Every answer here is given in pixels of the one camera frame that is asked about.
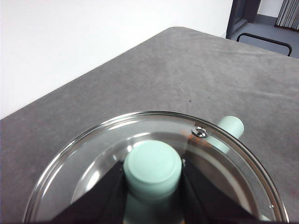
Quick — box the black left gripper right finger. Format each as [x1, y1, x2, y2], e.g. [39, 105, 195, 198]
[181, 160, 259, 224]

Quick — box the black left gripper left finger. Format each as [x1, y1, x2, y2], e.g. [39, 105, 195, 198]
[50, 161, 128, 224]

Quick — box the glass lid with green knob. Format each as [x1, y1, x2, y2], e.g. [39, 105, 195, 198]
[23, 110, 289, 224]

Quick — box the grey ribbed panel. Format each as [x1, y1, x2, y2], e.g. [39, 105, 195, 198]
[275, 0, 299, 30]

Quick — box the mint green handled pot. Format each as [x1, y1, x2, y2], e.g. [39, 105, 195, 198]
[70, 116, 271, 224]

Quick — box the black metal tube frame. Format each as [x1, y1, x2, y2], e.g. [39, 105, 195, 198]
[236, 32, 293, 56]

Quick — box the dark door frame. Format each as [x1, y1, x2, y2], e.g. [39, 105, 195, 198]
[226, 0, 261, 39]

